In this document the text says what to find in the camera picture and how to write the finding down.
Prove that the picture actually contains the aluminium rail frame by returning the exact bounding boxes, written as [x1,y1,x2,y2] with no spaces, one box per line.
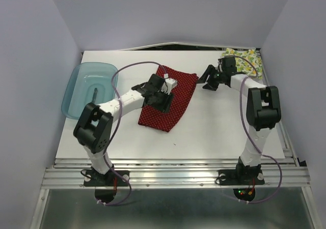
[30,47,321,229]

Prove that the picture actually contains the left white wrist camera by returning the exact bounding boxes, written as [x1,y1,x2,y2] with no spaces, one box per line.
[161,74,178,94]

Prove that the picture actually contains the purple cable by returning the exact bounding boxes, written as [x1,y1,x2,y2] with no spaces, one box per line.
[96,62,169,206]
[234,55,283,205]

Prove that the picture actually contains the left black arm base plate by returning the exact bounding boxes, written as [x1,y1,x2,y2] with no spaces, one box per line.
[80,169,128,187]

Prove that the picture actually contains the lemon print folded skirt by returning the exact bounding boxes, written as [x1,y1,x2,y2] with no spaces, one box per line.
[222,48,263,79]

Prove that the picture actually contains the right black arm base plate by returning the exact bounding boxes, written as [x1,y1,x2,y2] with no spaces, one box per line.
[215,169,265,186]

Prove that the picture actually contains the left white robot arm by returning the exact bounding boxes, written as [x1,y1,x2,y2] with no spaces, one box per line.
[73,74,177,185]

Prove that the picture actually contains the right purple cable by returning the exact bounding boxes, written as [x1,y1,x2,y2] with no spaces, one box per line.
[234,55,283,205]

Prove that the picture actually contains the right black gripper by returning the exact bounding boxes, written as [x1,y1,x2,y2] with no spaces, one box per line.
[195,64,226,91]

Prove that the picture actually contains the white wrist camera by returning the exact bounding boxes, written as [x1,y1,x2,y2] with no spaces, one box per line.
[161,74,178,94]
[217,59,223,72]

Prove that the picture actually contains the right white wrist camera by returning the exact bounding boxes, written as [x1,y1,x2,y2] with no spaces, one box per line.
[217,59,223,72]

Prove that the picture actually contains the small dark object in bin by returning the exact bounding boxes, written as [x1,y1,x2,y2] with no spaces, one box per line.
[92,88,98,103]

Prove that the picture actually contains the teal plastic bin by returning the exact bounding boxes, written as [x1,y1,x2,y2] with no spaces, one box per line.
[61,62,118,120]

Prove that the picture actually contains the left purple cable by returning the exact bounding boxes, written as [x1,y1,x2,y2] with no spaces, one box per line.
[96,62,169,206]

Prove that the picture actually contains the red polka dot skirt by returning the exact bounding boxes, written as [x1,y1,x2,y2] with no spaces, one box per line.
[138,66,199,132]

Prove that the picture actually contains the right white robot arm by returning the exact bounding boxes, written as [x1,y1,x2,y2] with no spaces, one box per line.
[197,55,281,186]

